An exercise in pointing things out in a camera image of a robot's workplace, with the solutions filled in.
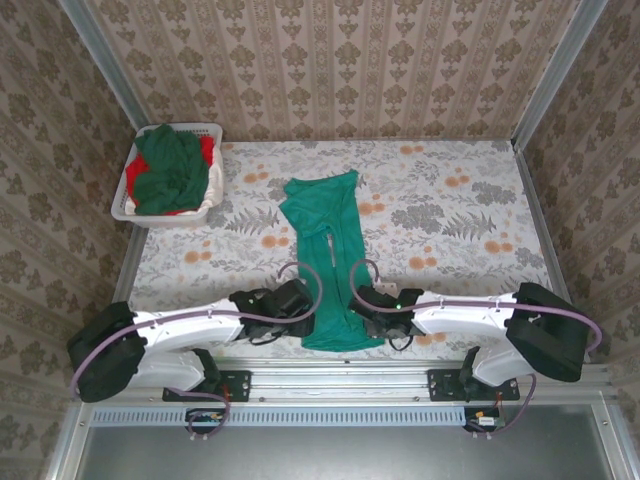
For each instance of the teal printed t-shirt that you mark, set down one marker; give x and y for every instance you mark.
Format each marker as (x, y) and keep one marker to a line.
(325, 220)

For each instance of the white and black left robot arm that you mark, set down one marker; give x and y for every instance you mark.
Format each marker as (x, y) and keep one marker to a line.
(190, 325)

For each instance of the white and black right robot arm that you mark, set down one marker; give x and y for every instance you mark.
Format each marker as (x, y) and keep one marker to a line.
(460, 320)

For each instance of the floral tablecloth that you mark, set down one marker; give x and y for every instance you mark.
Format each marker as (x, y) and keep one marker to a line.
(450, 225)

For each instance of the small electronics connector board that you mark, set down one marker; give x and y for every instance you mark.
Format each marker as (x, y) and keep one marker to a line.
(487, 421)
(202, 419)

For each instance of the grey metal panel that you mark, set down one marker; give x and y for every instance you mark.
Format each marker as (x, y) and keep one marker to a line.
(350, 450)

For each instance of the white plastic basket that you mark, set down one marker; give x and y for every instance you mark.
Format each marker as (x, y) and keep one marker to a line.
(165, 221)

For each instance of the dark green t-shirt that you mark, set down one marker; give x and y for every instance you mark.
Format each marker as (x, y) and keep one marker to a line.
(170, 175)

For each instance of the pile of clothes in basket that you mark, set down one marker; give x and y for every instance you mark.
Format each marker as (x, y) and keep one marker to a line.
(132, 172)

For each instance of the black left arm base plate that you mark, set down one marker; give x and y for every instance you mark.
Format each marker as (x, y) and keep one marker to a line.
(240, 385)

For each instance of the aluminium mounting rail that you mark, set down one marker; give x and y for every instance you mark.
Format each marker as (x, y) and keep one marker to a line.
(340, 380)

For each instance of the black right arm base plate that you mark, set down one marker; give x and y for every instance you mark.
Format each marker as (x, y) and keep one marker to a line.
(442, 385)

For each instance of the aluminium table side rail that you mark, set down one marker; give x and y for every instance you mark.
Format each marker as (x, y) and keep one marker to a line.
(540, 215)
(120, 280)

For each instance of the aluminium frame post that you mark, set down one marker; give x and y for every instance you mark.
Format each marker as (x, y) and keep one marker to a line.
(100, 50)
(560, 75)

